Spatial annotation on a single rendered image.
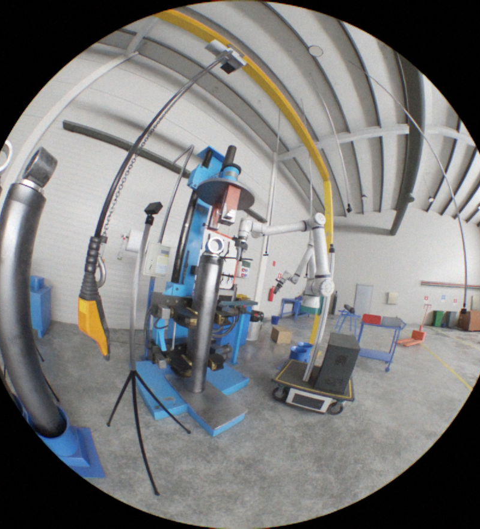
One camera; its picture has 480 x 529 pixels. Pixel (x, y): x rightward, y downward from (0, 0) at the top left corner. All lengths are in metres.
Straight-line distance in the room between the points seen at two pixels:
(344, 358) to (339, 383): 0.27
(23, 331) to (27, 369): 0.17
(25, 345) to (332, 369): 2.11
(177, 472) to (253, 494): 0.50
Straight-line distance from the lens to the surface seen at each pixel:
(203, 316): 1.35
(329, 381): 1.84
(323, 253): 1.46
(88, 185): 3.37
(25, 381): 0.96
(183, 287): 1.52
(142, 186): 3.42
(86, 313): 0.59
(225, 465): 1.45
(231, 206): 1.31
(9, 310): 0.81
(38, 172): 0.83
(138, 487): 1.38
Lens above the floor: 1.32
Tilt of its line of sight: 6 degrees up
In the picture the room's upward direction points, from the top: 10 degrees clockwise
